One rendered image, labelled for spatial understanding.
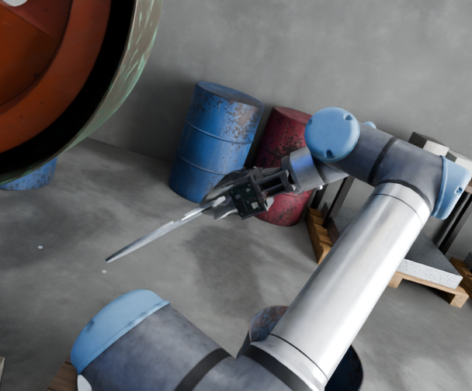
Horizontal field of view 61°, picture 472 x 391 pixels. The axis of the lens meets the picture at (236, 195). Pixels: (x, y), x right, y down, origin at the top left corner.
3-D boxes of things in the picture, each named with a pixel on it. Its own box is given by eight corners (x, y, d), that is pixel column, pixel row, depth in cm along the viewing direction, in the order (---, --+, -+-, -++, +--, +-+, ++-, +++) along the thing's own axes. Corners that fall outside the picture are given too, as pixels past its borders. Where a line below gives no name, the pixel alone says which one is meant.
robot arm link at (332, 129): (392, 125, 51) (397, 143, 61) (317, 94, 56) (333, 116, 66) (362, 179, 52) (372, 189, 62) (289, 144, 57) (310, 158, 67)
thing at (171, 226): (206, 212, 107) (205, 209, 107) (243, 188, 80) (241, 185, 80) (105, 265, 96) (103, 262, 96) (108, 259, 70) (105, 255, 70)
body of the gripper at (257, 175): (221, 185, 72) (282, 160, 67) (234, 173, 80) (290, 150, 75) (239, 223, 73) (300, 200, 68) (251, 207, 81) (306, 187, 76)
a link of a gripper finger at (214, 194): (184, 201, 77) (226, 185, 73) (196, 192, 82) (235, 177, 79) (191, 215, 77) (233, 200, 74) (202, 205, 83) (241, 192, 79)
